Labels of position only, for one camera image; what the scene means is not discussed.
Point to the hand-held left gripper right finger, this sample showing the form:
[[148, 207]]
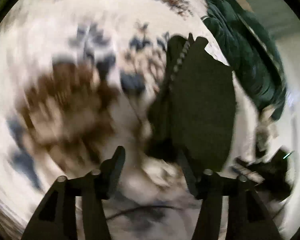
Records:
[[187, 170]]

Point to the floral checkered bed blanket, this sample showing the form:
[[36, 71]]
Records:
[[65, 80]]

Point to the dark striped sweater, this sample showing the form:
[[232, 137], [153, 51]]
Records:
[[202, 105]]

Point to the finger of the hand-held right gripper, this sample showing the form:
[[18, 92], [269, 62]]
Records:
[[247, 170]]

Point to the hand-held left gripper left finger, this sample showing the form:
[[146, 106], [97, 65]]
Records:
[[115, 165]]

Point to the dark green quilt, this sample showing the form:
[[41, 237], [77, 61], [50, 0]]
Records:
[[245, 50]]

